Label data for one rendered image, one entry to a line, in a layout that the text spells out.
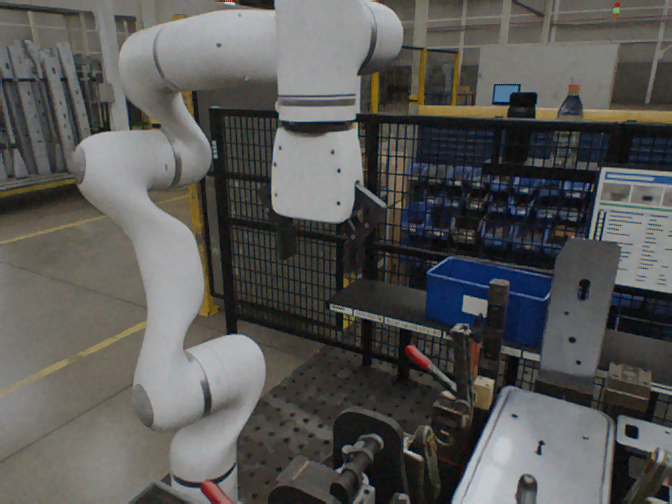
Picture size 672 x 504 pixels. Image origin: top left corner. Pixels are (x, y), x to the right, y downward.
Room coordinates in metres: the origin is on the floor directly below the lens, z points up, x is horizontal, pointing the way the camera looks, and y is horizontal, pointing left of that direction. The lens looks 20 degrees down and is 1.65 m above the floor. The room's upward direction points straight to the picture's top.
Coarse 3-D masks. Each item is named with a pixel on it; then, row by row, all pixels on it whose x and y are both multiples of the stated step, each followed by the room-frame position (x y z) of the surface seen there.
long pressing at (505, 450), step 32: (544, 416) 0.87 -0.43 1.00; (576, 416) 0.87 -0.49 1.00; (608, 416) 0.87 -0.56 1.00; (480, 448) 0.77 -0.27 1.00; (512, 448) 0.77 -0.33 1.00; (544, 448) 0.77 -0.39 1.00; (576, 448) 0.77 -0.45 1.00; (608, 448) 0.78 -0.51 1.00; (480, 480) 0.69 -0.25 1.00; (512, 480) 0.69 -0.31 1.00; (544, 480) 0.69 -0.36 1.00; (576, 480) 0.69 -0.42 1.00; (608, 480) 0.70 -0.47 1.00
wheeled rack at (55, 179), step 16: (0, 80) 6.94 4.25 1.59; (16, 80) 7.12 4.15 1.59; (32, 80) 7.31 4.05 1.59; (64, 80) 7.62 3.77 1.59; (80, 80) 7.93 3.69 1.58; (96, 96) 7.78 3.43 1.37; (96, 128) 7.84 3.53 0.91; (32, 176) 7.21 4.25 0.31; (48, 176) 7.27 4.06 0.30; (64, 176) 7.23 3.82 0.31; (0, 192) 6.34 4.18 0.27; (16, 192) 6.51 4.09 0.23
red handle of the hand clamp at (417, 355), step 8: (408, 352) 0.88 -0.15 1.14; (416, 352) 0.88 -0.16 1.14; (416, 360) 0.87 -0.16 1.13; (424, 360) 0.87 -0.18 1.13; (424, 368) 0.86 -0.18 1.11; (432, 368) 0.86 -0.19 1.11; (432, 376) 0.86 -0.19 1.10; (440, 376) 0.85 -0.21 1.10; (448, 384) 0.84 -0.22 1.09; (456, 392) 0.83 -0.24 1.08
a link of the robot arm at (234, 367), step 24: (240, 336) 0.83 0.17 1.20; (216, 360) 0.75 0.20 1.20; (240, 360) 0.77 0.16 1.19; (216, 384) 0.73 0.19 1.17; (240, 384) 0.76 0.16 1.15; (216, 408) 0.73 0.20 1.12; (240, 408) 0.76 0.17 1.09; (192, 432) 0.75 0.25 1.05; (216, 432) 0.75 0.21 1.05; (192, 456) 0.72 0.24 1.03; (216, 456) 0.72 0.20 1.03; (192, 480) 0.71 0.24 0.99; (216, 480) 0.72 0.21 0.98
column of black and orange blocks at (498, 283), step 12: (492, 288) 1.10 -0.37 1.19; (504, 288) 1.08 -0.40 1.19; (492, 300) 1.09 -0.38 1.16; (504, 300) 1.08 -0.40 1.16; (492, 312) 1.09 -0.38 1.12; (504, 312) 1.09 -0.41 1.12; (492, 324) 1.09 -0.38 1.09; (504, 324) 1.10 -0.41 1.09; (492, 336) 1.09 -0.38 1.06; (492, 348) 1.09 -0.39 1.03; (492, 360) 1.09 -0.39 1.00; (480, 372) 1.10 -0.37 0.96; (492, 372) 1.09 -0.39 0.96; (492, 396) 1.08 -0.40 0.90
